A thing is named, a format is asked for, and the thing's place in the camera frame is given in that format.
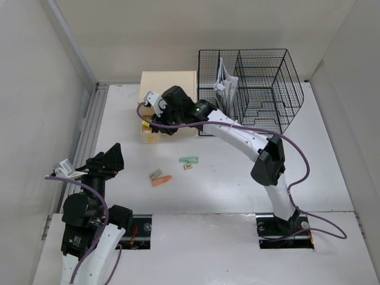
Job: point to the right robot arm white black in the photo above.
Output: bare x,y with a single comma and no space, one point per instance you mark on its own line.
175,108

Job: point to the cream wooden drawer cabinet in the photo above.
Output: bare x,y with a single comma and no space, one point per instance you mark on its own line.
171,84

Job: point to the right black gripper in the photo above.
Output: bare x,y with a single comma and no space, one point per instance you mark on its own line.
154,117

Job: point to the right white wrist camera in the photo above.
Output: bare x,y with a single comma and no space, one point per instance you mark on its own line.
155,100

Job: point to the green transparent highlighter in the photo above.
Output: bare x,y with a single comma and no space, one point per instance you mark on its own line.
191,160

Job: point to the aluminium rail frame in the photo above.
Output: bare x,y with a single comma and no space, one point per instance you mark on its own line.
85,147

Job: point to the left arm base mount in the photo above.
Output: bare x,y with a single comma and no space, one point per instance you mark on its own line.
139,235

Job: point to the grey white eraser stick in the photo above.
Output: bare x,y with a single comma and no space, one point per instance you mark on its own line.
155,174

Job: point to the black wire mesh organizer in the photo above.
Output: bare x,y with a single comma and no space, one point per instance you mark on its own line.
268,93

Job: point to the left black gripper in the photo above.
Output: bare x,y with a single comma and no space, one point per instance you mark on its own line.
113,159

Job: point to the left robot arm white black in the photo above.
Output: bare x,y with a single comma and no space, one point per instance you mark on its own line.
92,229

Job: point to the small tan eraser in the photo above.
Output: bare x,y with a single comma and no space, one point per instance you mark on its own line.
187,166

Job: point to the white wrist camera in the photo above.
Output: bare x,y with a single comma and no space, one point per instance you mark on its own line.
155,100
64,169

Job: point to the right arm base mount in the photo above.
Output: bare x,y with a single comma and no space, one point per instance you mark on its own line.
275,233

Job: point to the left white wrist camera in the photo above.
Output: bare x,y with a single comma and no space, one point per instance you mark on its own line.
64,169

